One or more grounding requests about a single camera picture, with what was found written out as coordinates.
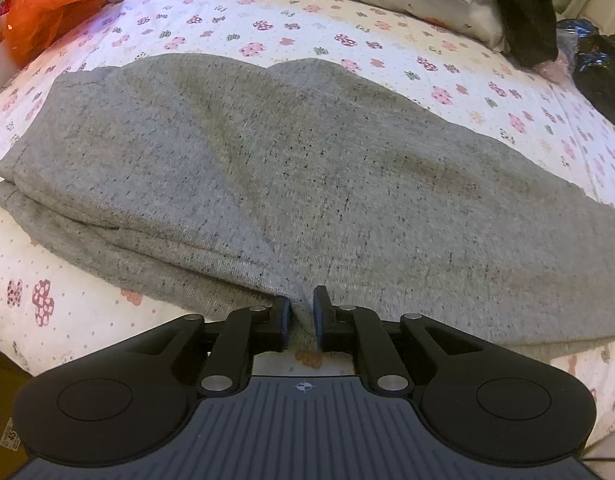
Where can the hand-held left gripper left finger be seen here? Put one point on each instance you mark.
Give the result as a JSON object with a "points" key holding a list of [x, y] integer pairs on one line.
{"points": [[285, 318]]}

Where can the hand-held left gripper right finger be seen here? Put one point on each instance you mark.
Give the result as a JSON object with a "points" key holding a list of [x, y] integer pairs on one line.
{"points": [[318, 317]]}

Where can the grey speckled pants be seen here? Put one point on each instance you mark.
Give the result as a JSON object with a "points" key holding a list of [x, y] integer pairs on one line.
{"points": [[267, 180]]}

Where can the floral white bed sheet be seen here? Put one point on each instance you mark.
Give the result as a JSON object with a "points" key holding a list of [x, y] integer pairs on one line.
{"points": [[337, 30]]}

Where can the black garment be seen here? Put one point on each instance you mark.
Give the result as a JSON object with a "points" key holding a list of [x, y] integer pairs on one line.
{"points": [[527, 5]]}

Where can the black plastic bag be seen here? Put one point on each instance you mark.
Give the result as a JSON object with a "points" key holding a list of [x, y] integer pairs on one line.
{"points": [[603, 71]]}

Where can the orange plastic bag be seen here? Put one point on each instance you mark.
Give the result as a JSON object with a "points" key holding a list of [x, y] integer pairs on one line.
{"points": [[46, 6]]}

